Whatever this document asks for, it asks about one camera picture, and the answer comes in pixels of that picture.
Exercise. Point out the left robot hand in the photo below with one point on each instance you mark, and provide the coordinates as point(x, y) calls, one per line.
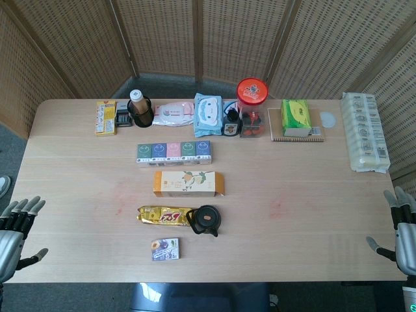
point(11, 230)

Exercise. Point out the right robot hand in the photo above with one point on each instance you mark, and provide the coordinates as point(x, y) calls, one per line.
point(403, 240)

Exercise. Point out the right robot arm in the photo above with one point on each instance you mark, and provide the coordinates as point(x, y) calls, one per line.
point(409, 299)

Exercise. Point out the dark robot base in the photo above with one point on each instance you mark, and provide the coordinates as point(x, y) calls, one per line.
point(201, 297)

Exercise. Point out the yellow snack box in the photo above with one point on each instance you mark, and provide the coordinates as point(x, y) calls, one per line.
point(106, 117)

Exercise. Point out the small purple gum box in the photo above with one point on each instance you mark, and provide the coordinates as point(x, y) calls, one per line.
point(165, 249)

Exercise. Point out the green tissue box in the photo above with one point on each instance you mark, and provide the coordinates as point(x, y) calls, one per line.
point(295, 117)

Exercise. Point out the orange flower print box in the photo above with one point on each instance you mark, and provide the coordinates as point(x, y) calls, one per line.
point(188, 184)

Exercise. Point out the long white tissue multipack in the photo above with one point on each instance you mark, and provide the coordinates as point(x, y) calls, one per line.
point(364, 130)

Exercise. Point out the brown spiral notebook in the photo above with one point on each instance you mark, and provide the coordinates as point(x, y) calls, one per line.
point(317, 130)

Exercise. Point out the round clear plastic lid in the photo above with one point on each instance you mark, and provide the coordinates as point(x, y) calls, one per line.
point(327, 119)

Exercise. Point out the gold snack wrapper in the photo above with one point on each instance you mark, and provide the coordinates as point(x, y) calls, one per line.
point(162, 215)

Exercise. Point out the black date stamp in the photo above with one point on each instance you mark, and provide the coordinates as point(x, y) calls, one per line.
point(123, 114)

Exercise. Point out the black mesh pen holder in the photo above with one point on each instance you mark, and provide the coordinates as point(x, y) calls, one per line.
point(141, 114)

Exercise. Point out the colourful pocket tissue pack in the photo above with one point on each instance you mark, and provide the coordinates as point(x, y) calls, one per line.
point(173, 154)

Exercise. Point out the milk tea bottle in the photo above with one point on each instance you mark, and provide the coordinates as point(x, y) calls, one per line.
point(137, 103)

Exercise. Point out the black teapot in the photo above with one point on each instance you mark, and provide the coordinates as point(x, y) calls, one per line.
point(206, 220)

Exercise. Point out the pink white wet wipes pack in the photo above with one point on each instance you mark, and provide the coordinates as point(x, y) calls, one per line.
point(173, 113)

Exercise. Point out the red lid clear jar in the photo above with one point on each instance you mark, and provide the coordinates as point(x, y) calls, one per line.
point(252, 107)

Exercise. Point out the blue cartoon wet wipes pack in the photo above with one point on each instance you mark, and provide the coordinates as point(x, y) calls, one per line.
point(208, 114)

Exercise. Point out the wooden folding screen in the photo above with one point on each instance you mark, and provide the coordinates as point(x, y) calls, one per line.
point(208, 39)

